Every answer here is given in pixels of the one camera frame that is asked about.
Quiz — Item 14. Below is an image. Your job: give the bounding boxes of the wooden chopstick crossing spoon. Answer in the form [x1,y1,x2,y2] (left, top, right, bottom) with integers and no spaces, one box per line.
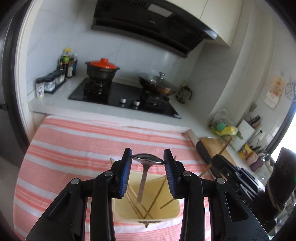
[199,137,233,178]

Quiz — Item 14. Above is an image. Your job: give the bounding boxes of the lone wooden chopstick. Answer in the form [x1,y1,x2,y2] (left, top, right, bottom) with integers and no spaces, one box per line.
[143,174,168,219]

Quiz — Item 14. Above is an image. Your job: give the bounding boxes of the large steel spoon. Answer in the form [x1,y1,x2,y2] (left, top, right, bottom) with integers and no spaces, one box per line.
[131,153,165,204]

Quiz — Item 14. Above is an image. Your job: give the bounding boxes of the purple soap bottle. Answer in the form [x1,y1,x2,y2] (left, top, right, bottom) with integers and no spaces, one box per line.
[250,158,264,172]

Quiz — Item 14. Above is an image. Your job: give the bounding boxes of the yellow seasoning box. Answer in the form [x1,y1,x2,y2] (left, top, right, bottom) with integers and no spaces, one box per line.
[239,144,253,160]

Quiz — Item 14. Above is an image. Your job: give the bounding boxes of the black tray under board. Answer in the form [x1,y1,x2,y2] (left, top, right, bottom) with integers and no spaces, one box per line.
[196,140,221,178]

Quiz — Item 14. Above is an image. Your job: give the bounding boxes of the white knife block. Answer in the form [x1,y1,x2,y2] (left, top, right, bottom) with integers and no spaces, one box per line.
[230,120,255,152]

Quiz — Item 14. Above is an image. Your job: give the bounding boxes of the pink striped tablecloth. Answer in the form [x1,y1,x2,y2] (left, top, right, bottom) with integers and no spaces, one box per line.
[13,115,205,240]

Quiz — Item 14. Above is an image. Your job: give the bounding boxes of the wooden cutting board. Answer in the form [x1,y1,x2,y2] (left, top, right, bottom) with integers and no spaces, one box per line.
[200,137,236,166]

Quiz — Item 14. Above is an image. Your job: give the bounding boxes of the cream utensil holder box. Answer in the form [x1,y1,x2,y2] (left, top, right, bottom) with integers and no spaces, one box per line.
[112,171,181,226]

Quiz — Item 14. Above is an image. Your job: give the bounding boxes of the yellow green bag pile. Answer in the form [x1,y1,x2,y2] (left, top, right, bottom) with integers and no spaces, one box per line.
[211,109,243,140]

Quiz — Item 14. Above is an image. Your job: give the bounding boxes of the grey refrigerator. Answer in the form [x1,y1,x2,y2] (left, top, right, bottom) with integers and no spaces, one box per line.
[1,1,29,167]

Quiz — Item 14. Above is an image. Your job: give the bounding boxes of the hanging paper calendar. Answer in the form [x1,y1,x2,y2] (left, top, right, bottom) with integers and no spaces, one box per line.
[264,76,285,109]

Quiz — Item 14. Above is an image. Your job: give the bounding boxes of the dark glass kettle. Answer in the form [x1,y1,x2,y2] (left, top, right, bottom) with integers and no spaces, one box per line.
[176,85,193,104]

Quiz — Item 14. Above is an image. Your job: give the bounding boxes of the spice jar rack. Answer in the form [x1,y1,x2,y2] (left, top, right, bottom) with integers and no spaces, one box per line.
[35,70,66,98]

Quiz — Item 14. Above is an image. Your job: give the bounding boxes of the black gas stove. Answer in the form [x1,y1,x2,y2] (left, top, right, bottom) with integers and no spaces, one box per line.
[69,78,181,119]

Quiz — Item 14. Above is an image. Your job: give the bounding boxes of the black pot red lid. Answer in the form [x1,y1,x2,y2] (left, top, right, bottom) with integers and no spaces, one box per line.
[85,58,120,80]

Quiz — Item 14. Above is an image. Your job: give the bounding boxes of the black wok glass lid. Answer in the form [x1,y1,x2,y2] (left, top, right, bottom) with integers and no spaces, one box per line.
[138,72,178,97]

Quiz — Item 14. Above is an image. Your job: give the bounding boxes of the sauce bottles group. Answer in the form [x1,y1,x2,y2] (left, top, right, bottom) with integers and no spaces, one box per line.
[57,48,78,78]

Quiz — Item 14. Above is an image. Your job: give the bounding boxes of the white upper cabinets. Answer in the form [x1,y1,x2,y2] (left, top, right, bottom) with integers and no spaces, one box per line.
[170,0,243,47]

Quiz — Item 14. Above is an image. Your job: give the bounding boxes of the black range hood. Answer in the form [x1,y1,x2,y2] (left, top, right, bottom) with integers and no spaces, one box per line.
[91,1,217,58]

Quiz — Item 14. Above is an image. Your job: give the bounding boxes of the wire steamer rack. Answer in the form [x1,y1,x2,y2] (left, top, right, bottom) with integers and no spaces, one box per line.
[285,77,296,102]

